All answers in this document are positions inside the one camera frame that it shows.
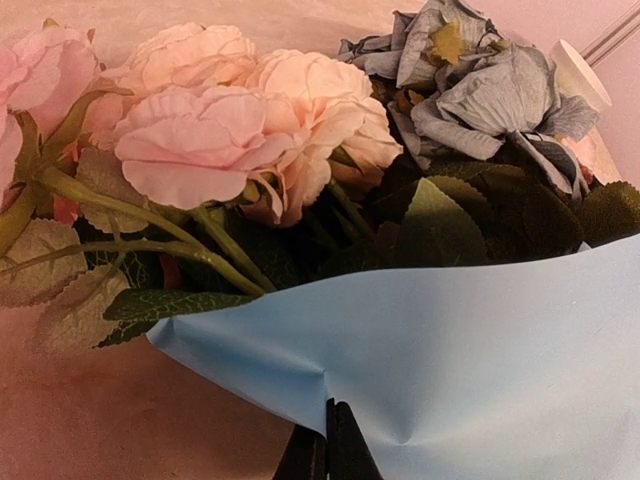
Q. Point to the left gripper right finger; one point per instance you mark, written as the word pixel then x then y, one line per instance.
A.
pixel 348 455

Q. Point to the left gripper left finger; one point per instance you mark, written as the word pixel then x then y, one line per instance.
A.
pixel 304 457

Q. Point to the blue wrapping paper sheet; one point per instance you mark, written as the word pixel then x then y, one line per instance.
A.
pixel 517 371

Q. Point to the blue fake hydrangea flower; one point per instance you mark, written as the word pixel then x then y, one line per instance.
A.
pixel 485 178

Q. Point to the pink fake rose stem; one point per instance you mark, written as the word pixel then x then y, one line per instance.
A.
pixel 203 119

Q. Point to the small pink rose stem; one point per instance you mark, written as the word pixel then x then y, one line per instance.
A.
pixel 64 216

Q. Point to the pink fake peony stem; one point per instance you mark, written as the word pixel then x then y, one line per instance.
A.
pixel 594 158

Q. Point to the white ceramic bowl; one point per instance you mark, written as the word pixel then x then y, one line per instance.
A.
pixel 576 77

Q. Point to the right aluminium corner post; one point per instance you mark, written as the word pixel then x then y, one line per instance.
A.
pixel 613 37

